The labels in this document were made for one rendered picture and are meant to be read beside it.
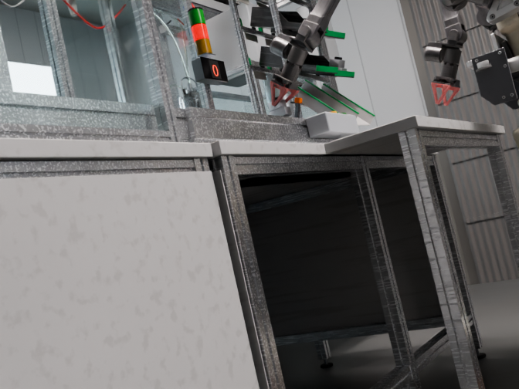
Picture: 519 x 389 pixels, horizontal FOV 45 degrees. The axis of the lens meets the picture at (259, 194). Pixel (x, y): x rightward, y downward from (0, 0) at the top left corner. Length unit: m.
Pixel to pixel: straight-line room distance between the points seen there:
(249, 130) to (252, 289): 0.44
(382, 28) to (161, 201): 4.12
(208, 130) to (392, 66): 3.72
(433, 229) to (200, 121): 0.64
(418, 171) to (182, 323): 0.76
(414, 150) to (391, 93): 3.42
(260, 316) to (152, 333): 0.30
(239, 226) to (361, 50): 3.97
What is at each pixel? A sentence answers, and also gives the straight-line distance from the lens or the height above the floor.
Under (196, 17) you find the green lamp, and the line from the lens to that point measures 2.07.
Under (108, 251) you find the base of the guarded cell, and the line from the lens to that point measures 1.04.
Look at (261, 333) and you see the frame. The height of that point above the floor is 0.45.
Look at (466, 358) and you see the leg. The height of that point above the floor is 0.25.
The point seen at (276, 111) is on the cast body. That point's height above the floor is 1.05.
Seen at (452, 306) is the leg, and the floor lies 0.37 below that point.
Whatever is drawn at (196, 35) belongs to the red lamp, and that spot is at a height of 1.32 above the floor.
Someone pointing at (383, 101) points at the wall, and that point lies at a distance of 5.05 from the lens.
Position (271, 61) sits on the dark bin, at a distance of 2.41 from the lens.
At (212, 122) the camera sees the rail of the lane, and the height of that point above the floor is 0.93.
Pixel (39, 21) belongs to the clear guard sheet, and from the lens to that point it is 1.14.
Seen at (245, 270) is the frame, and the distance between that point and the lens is 1.29.
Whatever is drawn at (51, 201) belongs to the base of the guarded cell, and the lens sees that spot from 0.99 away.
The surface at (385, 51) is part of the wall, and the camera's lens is 5.08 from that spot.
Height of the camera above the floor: 0.63
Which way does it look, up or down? 5 degrees up
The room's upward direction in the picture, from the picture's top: 13 degrees counter-clockwise
